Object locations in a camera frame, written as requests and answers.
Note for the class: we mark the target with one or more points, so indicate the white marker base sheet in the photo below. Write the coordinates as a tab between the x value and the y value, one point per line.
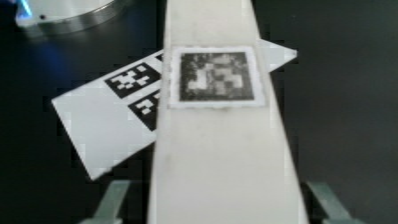
106	111

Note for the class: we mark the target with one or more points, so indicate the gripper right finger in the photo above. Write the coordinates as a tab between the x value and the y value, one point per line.
323	206

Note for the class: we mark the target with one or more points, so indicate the white cabinet top block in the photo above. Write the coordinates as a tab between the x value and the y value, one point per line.
224	180

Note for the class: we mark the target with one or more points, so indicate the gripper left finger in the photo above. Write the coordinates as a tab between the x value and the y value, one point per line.
119	207

